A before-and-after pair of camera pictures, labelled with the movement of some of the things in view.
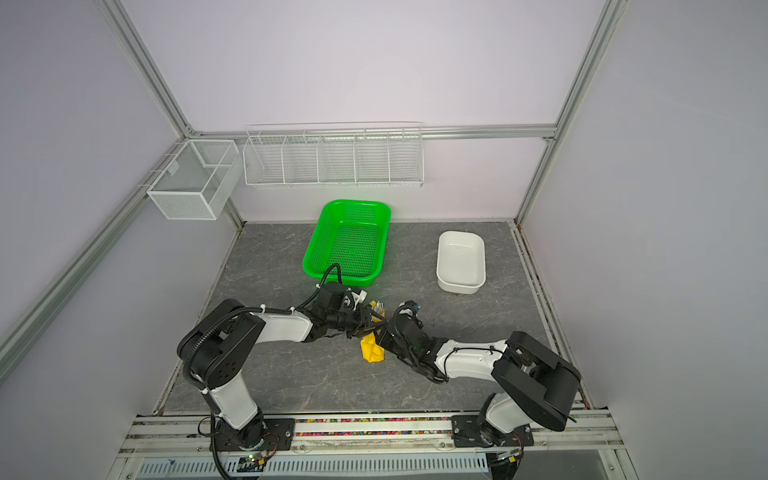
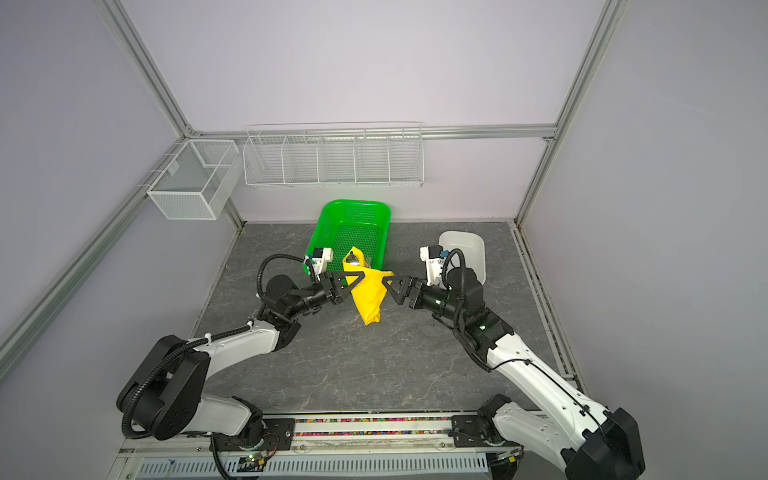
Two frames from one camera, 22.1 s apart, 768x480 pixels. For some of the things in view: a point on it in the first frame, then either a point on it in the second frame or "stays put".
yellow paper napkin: [371, 349] → [371, 290]
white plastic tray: [461, 262] stays put
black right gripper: [385, 337] → [413, 284]
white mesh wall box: [197, 180] stays put
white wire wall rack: [383, 154] stays put
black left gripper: [364, 322] → [331, 282]
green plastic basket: [352, 234] stays put
